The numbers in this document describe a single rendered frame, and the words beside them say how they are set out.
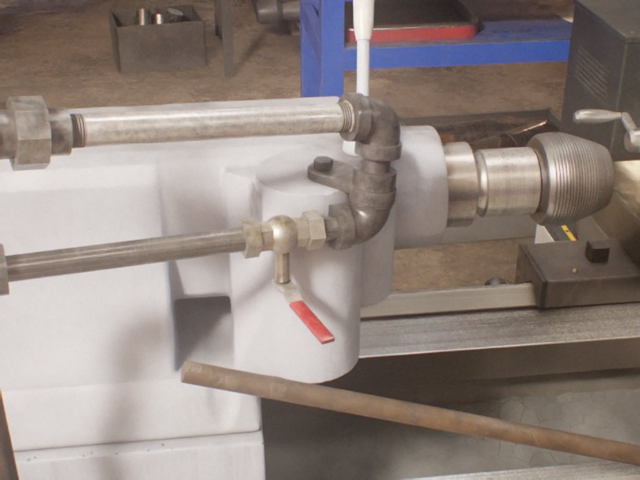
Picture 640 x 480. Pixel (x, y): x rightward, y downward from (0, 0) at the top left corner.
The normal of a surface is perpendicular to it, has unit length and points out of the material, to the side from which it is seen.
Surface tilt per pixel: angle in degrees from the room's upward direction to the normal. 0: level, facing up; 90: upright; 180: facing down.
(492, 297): 45
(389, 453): 13
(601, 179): 67
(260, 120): 63
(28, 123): 56
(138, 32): 90
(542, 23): 0
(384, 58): 90
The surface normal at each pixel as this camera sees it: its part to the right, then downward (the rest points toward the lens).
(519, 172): 0.10, -0.24
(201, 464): 0.13, 0.47
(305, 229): 0.36, 0.07
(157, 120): 0.39, -0.33
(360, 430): 0.18, -0.80
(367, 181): -0.33, 0.30
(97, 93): 0.00, -0.88
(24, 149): 0.41, 0.59
